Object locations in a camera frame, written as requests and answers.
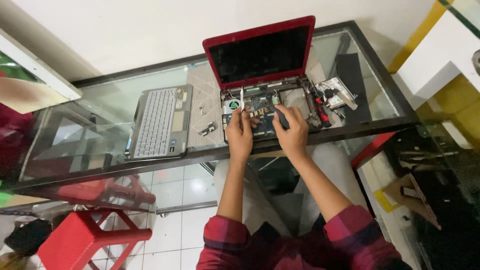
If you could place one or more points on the person's left hand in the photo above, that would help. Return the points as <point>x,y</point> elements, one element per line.
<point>240,135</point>

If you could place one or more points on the red plastic stool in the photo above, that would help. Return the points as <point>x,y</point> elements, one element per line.
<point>84,240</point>

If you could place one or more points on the grey laptop keyboard cover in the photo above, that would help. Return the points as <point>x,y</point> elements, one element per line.
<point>159,122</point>

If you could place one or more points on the red opened laptop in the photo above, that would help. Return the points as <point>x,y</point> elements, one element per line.
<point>264,71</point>

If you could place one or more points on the white framed mirror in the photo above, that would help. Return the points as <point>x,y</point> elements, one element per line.
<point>26,80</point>

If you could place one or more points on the person's left fingers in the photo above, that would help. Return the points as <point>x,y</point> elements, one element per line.
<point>243,114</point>

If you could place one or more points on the white patterned work mat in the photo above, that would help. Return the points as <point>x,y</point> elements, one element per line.
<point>204,108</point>

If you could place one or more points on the small black metal bracket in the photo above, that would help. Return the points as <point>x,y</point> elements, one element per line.
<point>207,129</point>

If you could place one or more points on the silver hard disk drive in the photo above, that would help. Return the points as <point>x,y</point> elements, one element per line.
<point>335,93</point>

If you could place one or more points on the black mat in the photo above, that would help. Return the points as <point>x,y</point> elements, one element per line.
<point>352,86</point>

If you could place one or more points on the small screws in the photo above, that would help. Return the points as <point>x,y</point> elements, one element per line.
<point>203,110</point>

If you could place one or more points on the glass top table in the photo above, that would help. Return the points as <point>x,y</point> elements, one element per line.
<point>225,123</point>

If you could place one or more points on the red stool under table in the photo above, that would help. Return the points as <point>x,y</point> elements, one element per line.
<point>108,191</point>

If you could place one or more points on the person's right hand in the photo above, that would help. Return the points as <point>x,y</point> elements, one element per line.
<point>294,133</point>

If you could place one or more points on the brown cardboard piece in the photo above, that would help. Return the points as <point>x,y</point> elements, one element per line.
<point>416,198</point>

